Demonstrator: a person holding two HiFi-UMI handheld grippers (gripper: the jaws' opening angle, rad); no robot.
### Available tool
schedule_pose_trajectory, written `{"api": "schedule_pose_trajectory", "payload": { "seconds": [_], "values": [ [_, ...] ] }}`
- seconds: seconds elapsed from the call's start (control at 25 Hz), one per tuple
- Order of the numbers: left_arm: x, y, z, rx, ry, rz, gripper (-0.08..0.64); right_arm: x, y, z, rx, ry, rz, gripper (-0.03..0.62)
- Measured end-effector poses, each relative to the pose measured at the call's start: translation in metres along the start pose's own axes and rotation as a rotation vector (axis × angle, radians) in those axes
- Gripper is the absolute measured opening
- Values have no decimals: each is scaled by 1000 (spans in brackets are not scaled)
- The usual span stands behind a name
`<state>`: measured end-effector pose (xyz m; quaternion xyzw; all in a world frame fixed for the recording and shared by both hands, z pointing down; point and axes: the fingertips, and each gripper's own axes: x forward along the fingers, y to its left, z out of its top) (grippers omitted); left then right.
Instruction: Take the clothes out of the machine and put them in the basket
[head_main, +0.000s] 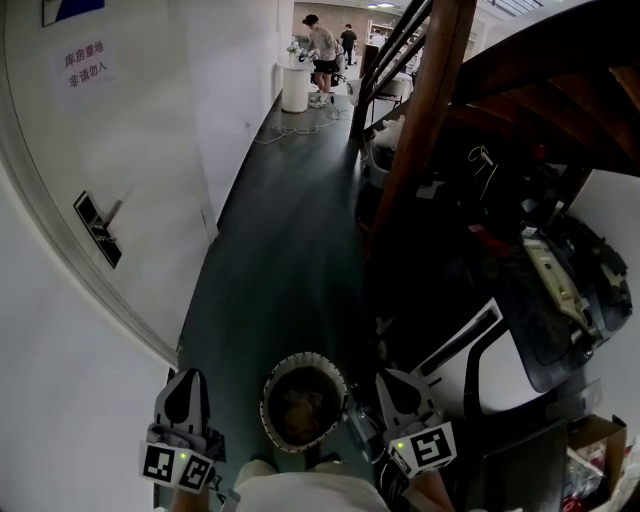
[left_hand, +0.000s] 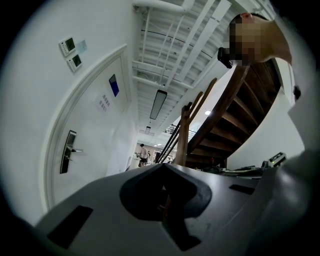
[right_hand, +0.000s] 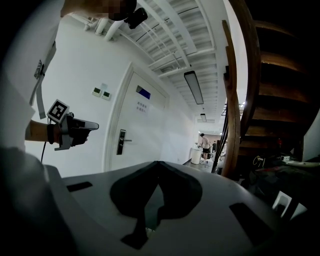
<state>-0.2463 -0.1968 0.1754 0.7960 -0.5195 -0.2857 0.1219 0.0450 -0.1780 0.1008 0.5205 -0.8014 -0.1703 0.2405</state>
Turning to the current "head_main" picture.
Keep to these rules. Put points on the white paper sign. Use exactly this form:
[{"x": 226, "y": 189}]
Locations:
[{"x": 85, "y": 65}]

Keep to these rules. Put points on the brown wooden staircase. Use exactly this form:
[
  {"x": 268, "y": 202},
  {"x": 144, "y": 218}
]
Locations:
[{"x": 550, "y": 75}]

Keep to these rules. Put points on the brown wooden post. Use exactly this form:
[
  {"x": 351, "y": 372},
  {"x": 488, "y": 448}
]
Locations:
[{"x": 425, "y": 100}]

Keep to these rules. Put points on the beige clothes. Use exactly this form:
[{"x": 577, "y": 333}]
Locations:
[{"x": 302, "y": 410}]

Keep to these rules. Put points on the blue and white sign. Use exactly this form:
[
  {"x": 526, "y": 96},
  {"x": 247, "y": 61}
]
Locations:
[{"x": 75, "y": 10}]

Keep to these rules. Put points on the white door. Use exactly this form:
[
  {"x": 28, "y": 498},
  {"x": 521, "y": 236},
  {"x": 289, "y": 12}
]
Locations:
[{"x": 125, "y": 150}]

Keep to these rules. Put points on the person's right shoe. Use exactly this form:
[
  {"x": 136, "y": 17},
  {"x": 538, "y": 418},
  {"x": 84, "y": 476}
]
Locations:
[{"x": 325, "y": 460}]

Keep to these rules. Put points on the person's beige shorts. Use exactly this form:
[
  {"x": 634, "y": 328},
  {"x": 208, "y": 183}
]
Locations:
[{"x": 310, "y": 490}]

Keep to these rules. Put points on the white cylindrical bin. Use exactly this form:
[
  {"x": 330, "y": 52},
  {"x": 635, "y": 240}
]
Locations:
[{"x": 295, "y": 90}]

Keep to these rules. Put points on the person's right forearm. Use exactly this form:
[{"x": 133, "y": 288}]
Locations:
[{"x": 432, "y": 495}]

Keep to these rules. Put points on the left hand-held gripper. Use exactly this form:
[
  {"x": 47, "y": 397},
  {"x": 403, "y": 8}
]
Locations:
[{"x": 160, "y": 462}]

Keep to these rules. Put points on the person's left forearm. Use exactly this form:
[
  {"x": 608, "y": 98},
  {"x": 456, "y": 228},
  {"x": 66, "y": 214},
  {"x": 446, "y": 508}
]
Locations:
[{"x": 190, "y": 502}]

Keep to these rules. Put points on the white and black appliance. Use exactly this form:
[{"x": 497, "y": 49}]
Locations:
[{"x": 500, "y": 370}]

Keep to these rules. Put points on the brown cardboard box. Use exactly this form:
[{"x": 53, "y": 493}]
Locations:
[{"x": 600, "y": 440}]

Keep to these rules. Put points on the white plastic bag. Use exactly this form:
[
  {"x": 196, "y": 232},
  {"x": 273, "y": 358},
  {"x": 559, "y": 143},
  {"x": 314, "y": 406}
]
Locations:
[{"x": 390, "y": 130}]

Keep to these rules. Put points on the white woven laundry basket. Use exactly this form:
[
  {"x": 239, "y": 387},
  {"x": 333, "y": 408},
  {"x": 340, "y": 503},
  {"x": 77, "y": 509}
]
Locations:
[{"x": 305, "y": 359}]

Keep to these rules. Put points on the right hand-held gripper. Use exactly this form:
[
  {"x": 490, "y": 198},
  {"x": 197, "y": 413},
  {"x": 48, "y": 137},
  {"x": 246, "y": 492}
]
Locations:
[{"x": 430, "y": 447}]

